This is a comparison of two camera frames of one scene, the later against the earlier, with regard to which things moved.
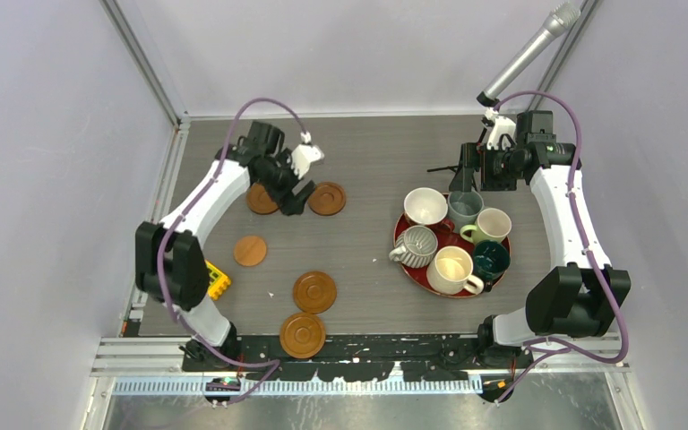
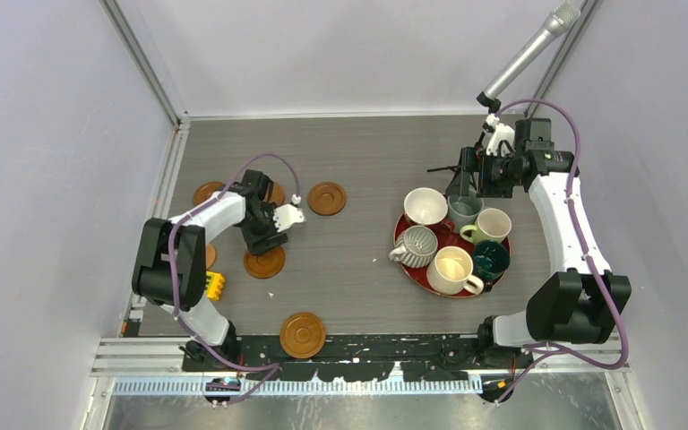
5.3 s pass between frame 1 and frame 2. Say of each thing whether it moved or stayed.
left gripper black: moved
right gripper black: stayed
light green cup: stayed
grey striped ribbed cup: stayed
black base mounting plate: stayed
